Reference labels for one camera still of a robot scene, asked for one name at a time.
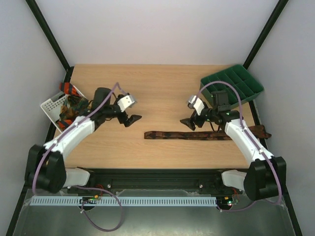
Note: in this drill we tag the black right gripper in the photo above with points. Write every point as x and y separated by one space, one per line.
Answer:
197 119

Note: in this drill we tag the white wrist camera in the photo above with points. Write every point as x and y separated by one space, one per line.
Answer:
196 103
127 101

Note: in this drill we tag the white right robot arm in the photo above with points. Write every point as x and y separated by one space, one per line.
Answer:
251 157

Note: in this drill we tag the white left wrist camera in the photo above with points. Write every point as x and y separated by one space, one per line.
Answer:
127 101

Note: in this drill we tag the green compartment tray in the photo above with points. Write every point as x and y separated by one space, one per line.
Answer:
247 87

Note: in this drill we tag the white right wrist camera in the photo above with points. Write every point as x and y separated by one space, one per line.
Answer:
196 103

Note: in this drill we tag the black frame post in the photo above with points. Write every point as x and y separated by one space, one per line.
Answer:
278 9
37 13

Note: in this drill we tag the black frame post left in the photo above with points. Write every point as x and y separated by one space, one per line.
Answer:
37 13

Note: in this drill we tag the green orange patterned tie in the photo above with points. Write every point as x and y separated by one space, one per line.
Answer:
72 106

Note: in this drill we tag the black frame post right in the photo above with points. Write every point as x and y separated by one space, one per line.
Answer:
278 9

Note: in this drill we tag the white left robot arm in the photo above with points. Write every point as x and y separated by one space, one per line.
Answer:
45 166

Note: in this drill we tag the red navy striped tie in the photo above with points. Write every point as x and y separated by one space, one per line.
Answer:
69 89

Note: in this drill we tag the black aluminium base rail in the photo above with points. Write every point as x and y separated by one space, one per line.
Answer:
204 181

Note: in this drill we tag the white perforated plastic basket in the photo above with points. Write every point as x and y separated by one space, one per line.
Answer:
51 108

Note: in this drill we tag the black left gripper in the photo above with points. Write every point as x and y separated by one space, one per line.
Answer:
133 119

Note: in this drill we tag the brown red patterned tie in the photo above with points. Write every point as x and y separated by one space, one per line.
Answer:
258 130

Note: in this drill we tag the light blue cable duct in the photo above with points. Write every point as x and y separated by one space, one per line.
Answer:
125 201

